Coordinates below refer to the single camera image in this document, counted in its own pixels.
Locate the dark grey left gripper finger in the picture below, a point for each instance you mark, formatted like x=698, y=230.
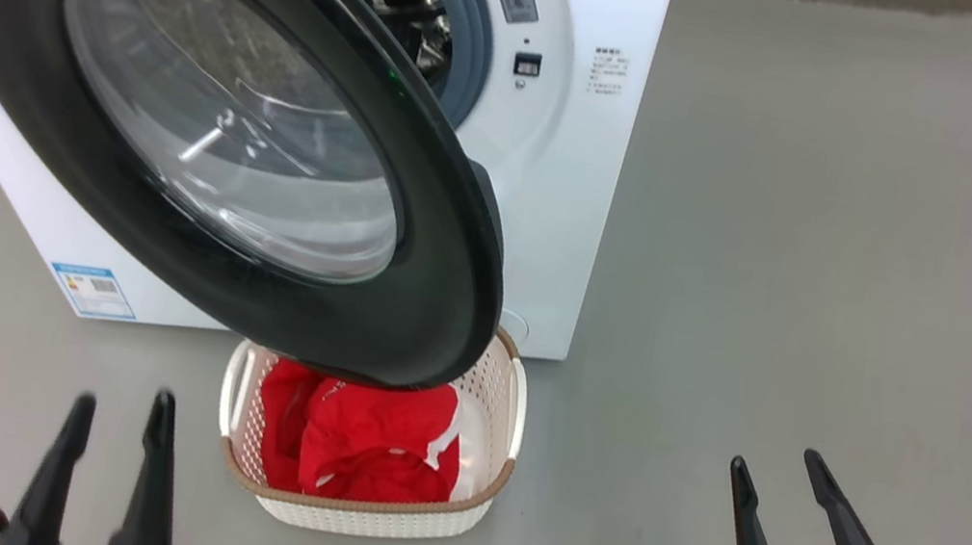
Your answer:
x=147, y=502
x=50, y=486

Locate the red and white garment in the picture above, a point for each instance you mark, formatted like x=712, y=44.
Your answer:
x=370, y=449

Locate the washing machine door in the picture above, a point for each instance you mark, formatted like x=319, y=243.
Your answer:
x=15, y=42

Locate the cream basket with brown rim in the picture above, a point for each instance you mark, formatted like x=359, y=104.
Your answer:
x=369, y=517

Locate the white front-load washing machine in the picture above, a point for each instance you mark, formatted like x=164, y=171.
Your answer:
x=555, y=206

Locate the blue energy label sticker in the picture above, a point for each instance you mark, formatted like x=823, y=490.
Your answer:
x=93, y=291

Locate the round white filter cover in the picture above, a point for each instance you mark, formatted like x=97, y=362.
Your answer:
x=517, y=324

